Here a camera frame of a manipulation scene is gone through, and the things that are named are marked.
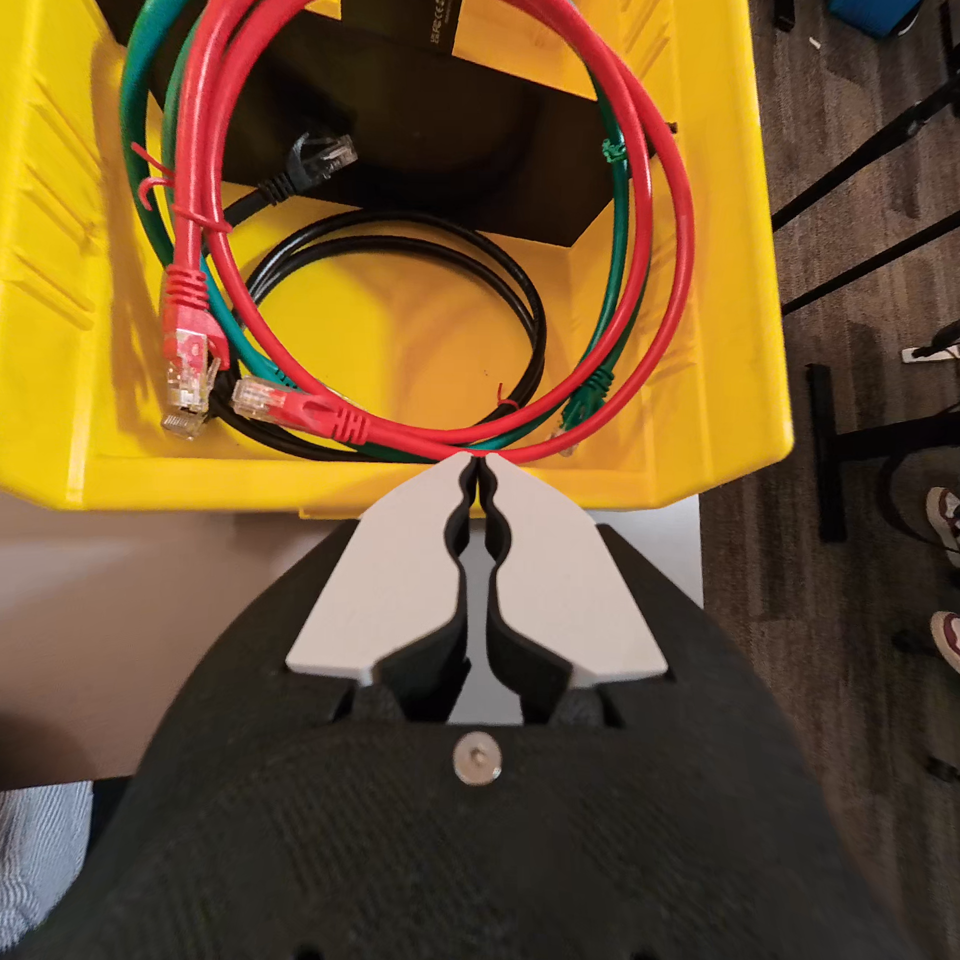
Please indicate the striped grey cloth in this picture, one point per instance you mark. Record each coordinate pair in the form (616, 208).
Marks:
(37, 847)

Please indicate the yellow plastic bin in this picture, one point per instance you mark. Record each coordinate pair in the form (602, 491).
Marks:
(60, 412)

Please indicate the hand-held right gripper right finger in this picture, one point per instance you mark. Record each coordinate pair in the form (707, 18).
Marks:
(570, 585)

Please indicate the black desk leg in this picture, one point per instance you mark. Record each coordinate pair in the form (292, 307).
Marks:
(825, 450)

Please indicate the black tripod stand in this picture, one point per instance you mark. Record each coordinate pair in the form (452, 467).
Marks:
(862, 157)

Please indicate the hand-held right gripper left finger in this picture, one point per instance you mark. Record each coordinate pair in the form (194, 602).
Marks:
(390, 585)

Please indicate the person's shoe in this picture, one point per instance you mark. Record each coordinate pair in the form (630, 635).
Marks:
(946, 525)
(949, 641)

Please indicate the blue crate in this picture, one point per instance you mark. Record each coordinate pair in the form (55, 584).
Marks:
(874, 15)

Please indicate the black network adapter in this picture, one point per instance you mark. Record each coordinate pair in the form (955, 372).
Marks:
(397, 22)

